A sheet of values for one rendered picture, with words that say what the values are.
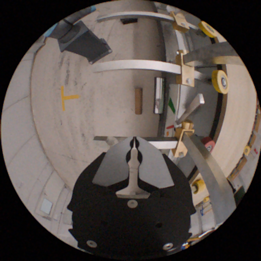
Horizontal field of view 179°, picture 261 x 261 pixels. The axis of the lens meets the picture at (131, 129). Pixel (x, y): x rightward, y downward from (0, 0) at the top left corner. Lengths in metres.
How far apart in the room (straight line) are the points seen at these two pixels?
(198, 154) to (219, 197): 0.13
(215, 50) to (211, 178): 0.25
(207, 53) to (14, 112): 2.63
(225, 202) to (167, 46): 0.54
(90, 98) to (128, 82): 0.51
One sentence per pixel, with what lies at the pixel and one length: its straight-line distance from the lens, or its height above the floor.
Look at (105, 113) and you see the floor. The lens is 1.21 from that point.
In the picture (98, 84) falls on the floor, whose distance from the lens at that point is 1.19.
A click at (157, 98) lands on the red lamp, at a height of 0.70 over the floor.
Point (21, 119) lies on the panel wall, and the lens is 2.57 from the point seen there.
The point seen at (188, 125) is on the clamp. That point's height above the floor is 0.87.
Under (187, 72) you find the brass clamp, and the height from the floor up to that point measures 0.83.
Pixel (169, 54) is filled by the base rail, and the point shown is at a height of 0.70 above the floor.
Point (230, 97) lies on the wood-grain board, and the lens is 0.40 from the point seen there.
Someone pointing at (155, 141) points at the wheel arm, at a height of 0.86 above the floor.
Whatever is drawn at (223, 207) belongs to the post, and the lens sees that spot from 0.20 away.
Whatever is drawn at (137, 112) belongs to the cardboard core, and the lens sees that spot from 1.07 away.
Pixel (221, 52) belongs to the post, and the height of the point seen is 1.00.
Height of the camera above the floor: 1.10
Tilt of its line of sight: 63 degrees down
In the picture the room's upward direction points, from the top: 175 degrees counter-clockwise
